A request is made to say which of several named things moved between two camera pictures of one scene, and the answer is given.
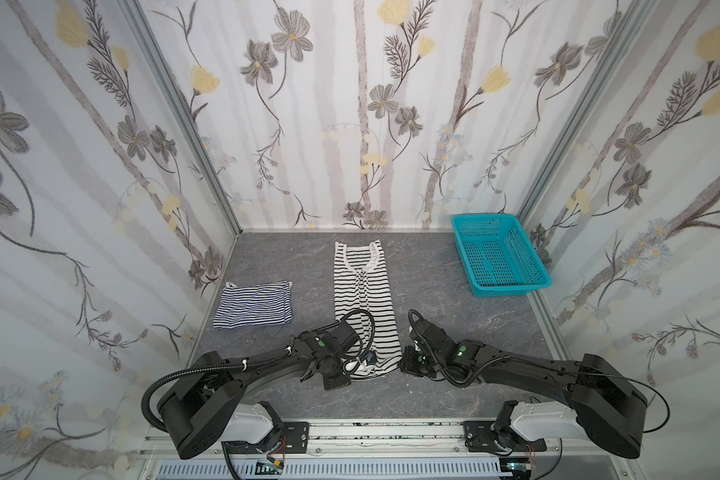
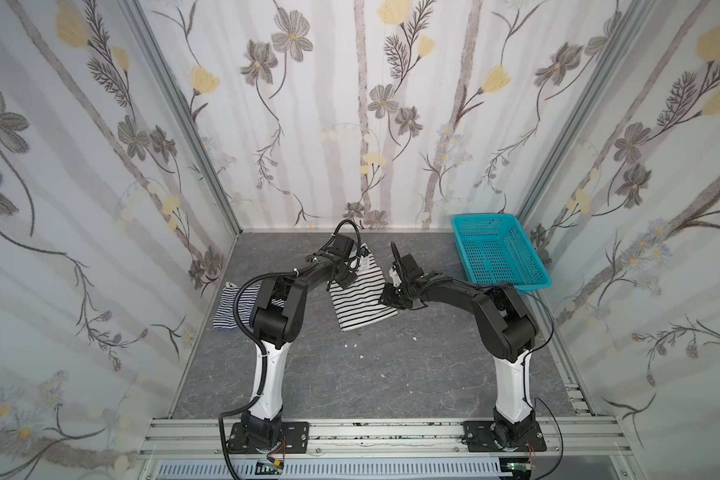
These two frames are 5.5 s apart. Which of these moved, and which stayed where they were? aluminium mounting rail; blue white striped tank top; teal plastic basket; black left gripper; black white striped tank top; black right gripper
Moved: black left gripper; black white striped tank top; black right gripper
Stayed: blue white striped tank top; aluminium mounting rail; teal plastic basket
